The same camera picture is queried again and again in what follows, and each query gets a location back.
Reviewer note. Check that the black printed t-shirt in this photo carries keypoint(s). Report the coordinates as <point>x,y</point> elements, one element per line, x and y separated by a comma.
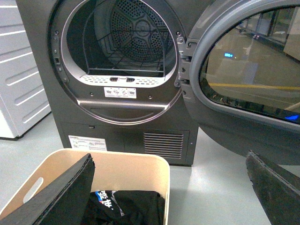
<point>124,207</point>

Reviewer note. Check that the round glass dryer door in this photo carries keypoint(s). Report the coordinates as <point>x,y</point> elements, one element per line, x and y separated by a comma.
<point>242,61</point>

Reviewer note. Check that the beige plastic laundry hamper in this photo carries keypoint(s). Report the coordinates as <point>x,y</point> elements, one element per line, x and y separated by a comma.
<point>113,171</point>

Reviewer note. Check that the white appliance side panel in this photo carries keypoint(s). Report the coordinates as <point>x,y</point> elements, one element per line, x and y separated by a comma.
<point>23,101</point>

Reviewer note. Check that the dark grey tumble dryer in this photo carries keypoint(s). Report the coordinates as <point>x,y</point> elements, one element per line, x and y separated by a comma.
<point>111,72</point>

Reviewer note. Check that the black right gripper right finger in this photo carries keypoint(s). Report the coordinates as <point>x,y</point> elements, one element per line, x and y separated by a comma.
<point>277,189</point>

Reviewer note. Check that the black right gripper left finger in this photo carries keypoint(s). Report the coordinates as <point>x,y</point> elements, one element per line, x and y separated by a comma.
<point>62,202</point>

